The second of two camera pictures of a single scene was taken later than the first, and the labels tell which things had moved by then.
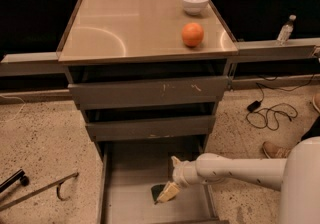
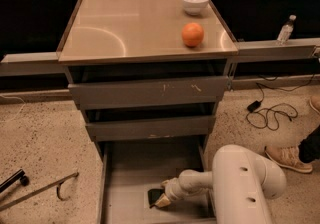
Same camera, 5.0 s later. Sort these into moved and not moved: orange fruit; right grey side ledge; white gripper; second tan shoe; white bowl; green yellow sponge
Moved: green yellow sponge; white gripper
Not moved: right grey side ledge; white bowl; second tan shoe; orange fruit
